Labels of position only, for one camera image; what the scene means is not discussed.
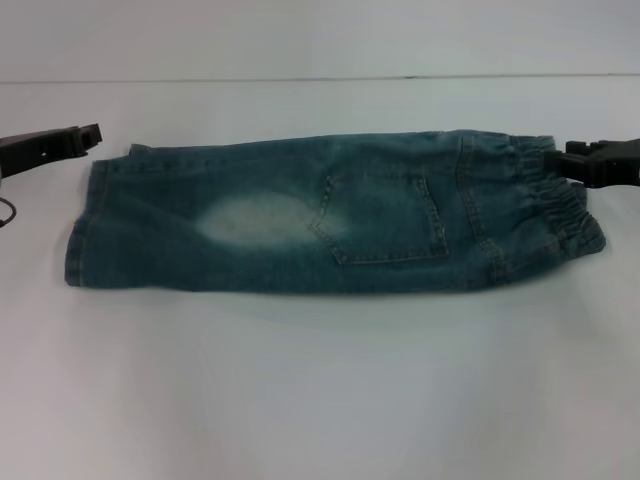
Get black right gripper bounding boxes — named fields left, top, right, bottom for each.
left=543, top=139, right=640, bottom=189

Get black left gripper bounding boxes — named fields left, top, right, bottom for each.
left=0, top=123, right=104, bottom=180

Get blue denim shorts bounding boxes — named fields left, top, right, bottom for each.
left=62, top=129, right=609, bottom=296

